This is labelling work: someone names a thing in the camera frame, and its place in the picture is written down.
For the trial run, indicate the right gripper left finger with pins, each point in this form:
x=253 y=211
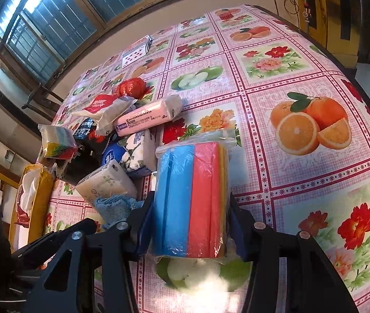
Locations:
x=68 y=282

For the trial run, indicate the blue red sponge cloth pack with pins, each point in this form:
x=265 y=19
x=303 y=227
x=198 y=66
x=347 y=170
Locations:
x=192 y=195

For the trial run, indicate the pink tissue pack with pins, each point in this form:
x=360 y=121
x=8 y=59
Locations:
x=151 y=115

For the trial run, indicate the blue rag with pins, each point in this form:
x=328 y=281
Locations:
x=116 y=208

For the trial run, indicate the yellow taped foam box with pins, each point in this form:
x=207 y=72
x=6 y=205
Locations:
x=20 y=236

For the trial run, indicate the standing air conditioner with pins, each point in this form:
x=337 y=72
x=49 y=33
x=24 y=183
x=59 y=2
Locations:
x=12 y=101

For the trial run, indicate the wooden chair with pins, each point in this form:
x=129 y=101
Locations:
x=44 y=102

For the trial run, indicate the white cloth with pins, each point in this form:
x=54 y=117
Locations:
x=25 y=196

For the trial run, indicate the floral plastic tablecloth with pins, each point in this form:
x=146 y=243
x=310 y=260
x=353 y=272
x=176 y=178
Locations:
x=234 y=69

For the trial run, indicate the yellow multicolour sponge pack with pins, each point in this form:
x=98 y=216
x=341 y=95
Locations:
x=57 y=142

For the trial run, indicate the red plastic bag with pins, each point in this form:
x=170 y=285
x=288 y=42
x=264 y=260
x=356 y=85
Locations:
x=134 y=88

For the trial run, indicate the white face tissue pack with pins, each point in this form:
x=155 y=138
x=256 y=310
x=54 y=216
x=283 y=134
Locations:
x=108 y=180

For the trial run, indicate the barred window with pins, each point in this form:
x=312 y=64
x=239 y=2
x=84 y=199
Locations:
x=40 y=39

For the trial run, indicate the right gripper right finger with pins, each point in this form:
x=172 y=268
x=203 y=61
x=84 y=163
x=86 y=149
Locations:
x=288 y=271

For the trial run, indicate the red label wet wipe pack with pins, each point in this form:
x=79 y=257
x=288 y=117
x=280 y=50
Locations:
x=104 y=109

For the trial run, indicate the playing cards stack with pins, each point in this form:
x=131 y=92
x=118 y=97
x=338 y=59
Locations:
x=136 y=51

